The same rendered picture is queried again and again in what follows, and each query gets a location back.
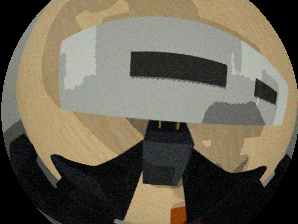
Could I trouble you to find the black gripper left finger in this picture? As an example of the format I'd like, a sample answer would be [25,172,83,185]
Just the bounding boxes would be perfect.
[51,140,144,221]

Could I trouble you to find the black two-prong plug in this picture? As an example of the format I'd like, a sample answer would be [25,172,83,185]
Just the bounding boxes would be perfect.
[142,119,196,186]

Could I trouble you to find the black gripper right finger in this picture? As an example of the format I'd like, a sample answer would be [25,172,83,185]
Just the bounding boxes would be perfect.
[181,149,267,224]

